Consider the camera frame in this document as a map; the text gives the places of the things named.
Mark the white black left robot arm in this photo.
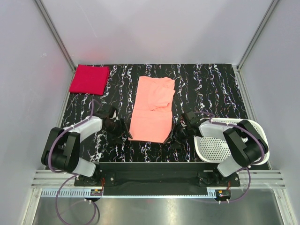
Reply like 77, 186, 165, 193
41, 114, 132, 186

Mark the white slotted cable duct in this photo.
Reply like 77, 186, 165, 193
41, 188, 216, 199

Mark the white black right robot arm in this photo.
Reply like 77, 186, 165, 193
121, 116, 269, 186

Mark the folded red t shirt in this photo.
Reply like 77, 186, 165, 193
69, 65, 110, 96

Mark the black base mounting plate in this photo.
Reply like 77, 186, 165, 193
74, 162, 240, 194

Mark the white perforated plastic basket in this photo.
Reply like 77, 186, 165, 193
194, 118, 270, 165

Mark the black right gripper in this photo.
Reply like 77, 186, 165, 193
164, 122, 192, 150

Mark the aluminium frame post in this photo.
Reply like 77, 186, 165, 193
236, 0, 281, 72
33, 0, 77, 74

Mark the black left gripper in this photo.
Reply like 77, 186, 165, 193
104, 118, 132, 144

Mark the right aluminium frame post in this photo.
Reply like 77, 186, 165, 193
236, 0, 281, 72

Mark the salmon pink t shirt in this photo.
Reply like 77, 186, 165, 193
128, 76, 175, 143

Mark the left aluminium frame post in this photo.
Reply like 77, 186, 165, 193
33, 0, 77, 74

